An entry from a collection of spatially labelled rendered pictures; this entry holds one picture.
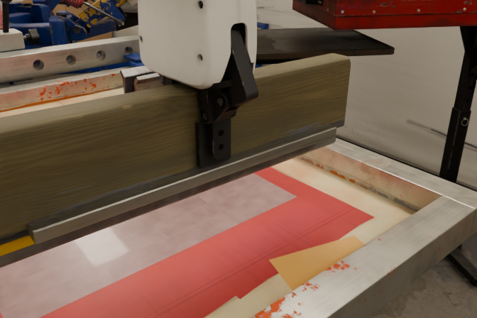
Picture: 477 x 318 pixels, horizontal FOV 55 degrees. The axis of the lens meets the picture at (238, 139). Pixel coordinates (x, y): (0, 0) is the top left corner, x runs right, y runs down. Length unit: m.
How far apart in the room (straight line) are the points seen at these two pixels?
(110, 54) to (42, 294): 0.71
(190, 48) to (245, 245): 0.25
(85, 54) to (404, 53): 1.88
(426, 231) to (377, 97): 2.28
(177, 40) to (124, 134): 0.08
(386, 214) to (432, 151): 2.08
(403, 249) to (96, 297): 0.28
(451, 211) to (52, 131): 0.40
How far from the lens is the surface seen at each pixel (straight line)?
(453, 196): 0.57
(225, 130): 0.36
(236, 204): 0.56
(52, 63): 1.05
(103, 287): 0.46
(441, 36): 2.50
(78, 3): 1.44
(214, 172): 0.37
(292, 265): 0.47
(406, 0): 1.46
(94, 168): 0.33
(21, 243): 0.35
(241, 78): 0.32
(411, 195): 0.58
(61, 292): 0.47
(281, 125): 0.43
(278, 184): 0.61
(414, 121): 2.65
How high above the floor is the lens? 1.25
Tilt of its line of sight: 23 degrees down
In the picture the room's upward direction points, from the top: straight up
